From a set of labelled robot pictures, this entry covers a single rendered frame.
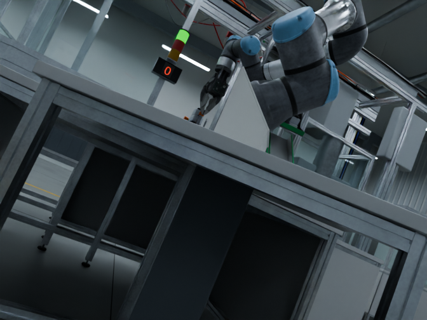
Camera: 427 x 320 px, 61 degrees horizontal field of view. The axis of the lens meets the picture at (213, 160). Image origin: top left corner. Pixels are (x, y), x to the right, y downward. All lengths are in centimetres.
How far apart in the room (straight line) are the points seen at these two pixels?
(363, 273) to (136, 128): 237
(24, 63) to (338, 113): 214
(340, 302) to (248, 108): 209
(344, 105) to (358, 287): 132
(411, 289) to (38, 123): 81
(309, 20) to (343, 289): 215
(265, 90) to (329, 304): 203
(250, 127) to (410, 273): 47
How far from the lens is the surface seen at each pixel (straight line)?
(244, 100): 96
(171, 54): 173
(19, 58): 139
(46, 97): 86
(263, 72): 151
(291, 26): 99
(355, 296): 292
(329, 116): 278
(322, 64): 103
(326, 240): 169
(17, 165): 86
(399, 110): 311
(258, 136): 93
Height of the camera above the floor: 72
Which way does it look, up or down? 7 degrees up
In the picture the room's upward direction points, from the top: 24 degrees clockwise
